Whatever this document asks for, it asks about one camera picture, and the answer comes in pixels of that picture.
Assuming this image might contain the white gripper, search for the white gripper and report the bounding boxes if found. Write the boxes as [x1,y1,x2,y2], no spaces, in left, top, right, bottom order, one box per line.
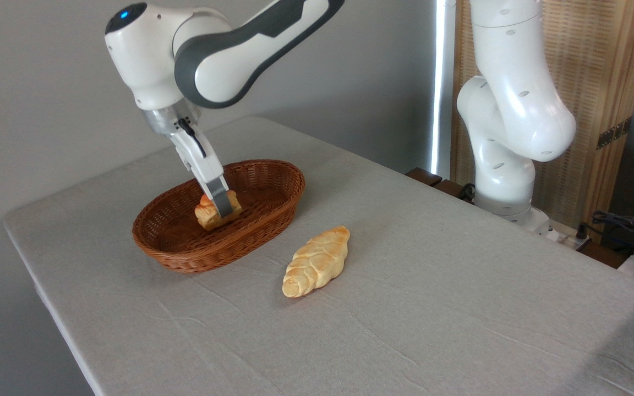
[171,123,234,218]

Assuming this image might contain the small golden bread roll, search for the small golden bread roll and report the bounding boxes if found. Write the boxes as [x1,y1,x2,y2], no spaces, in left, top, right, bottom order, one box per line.
[194,190,243,231]

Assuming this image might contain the braided golden bread loaf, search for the braided golden bread loaf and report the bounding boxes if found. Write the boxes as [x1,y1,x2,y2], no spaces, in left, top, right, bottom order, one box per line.
[282,225,351,298]

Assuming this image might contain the brown woven wicker basket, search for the brown woven wicker basket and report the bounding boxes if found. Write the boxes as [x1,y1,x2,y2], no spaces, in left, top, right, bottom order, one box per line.
[132,159,305,274]

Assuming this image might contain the dark wooden blocks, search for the dark wooden blocks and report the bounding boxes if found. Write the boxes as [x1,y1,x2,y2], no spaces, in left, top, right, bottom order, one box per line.
[405,167,475,204]

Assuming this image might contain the grey tablecloth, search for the grey tablecloth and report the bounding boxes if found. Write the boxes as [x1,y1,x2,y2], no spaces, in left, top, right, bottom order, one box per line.
[2,117,634,396]

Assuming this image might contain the white power strip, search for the white power strip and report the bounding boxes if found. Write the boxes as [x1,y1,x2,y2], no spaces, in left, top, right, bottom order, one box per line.
[537,220,593,249]

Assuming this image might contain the dark metal screen hinge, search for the dark metal screen hinge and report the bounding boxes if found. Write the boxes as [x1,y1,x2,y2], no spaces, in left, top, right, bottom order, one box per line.
[597,117,632,150]

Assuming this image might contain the wooden folding screen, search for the wooden folding screen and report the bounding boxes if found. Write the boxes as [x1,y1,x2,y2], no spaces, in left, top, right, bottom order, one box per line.
[452,0,634,232]

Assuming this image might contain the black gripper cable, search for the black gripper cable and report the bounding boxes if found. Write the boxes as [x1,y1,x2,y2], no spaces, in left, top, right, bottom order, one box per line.
[177,117,206,158]

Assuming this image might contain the black cable bundle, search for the black cable bundle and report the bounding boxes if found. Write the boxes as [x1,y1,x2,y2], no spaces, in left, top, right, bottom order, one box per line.
[578,211,634,259]

